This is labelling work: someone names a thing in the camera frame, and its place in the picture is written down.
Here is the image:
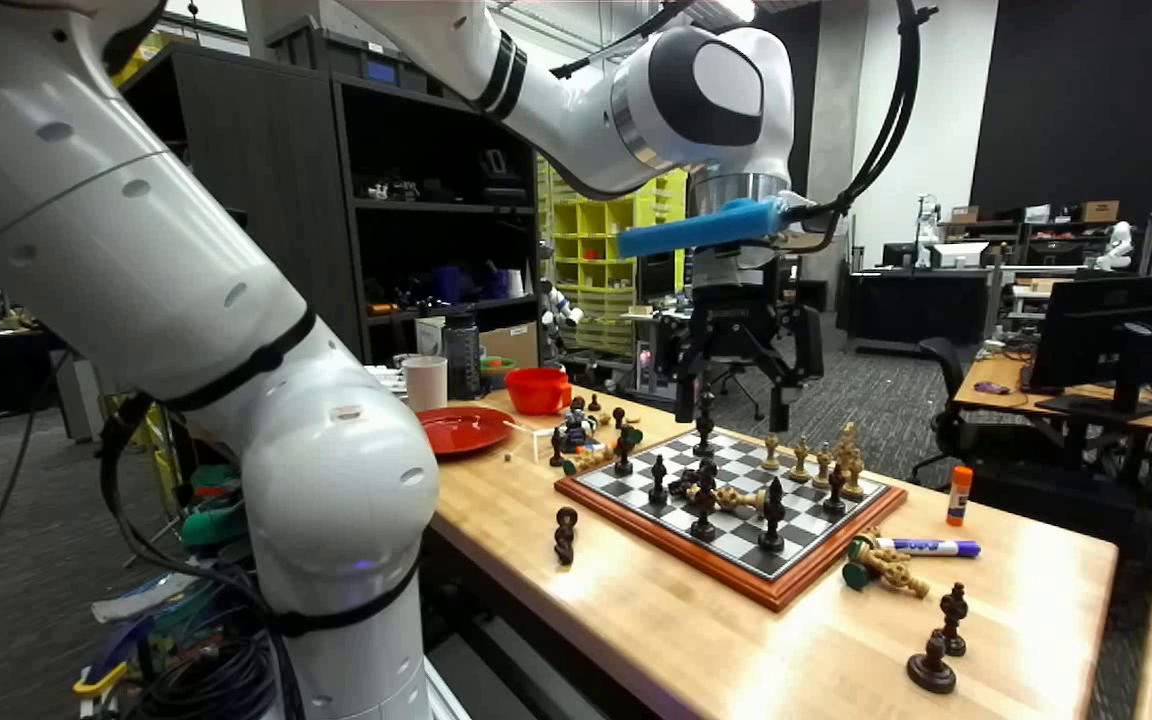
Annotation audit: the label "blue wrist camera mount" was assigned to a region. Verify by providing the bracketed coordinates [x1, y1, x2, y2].
[617, 201, 785, 254]

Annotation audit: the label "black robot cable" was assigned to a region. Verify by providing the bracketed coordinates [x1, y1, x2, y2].
[786, 0, 944, 254]

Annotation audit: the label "black chess piece off board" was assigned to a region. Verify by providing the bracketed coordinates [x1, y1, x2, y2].
[551, 509, 580, 567]

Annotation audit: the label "black chess piece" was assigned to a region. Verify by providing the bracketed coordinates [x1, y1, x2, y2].
[689, 458, 717, 541]
[761, 480, 785, 553]
[939, 582, 967, 655]
[648, 457, 666, 512]

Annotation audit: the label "yellow storage bins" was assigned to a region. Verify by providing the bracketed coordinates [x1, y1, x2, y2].
[536, 158, 689, 353]

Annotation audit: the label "gold chess piece far corner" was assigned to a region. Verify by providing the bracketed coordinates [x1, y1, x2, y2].
[832, 418, 863, 495]

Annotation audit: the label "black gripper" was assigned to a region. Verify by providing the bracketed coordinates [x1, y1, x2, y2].
[674, 248, 823, 430]

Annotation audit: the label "wooden side desk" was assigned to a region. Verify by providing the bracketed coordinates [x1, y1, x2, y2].
[951, 353, 1152, 435]

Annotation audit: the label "blue marker pen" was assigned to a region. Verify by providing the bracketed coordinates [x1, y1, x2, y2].
[893, 541, 980, 558]

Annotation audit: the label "red bowl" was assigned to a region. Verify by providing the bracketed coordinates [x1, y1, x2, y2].
[502, 369, 572, 415]

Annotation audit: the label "black computer monitor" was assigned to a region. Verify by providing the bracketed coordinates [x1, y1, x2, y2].
[1027, 275, 1152, 410]

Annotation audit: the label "black pawn near table edge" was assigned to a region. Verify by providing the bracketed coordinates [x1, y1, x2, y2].
[902, 635, 955, 694]

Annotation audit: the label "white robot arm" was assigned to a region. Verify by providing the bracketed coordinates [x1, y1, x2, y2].
[0, 0, 790, 720]

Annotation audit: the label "dark metal shelf unit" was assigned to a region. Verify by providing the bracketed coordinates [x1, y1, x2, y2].
[123, 44, 538, 360]

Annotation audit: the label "white cup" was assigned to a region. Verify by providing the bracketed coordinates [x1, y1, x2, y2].
[401, 355, 448, 410]

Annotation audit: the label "wooden framed chess board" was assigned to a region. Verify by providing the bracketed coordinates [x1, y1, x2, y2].
[557, 426, 908, 606]

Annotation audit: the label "gold chess piece lying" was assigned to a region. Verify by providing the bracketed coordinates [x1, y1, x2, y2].
[845, 535, 926, 599]

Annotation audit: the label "orange glue stick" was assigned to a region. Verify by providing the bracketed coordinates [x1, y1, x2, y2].
[944, 463, 977, 529]

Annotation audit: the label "red plate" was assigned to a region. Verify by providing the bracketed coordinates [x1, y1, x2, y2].
[421, 407, 511, 458]

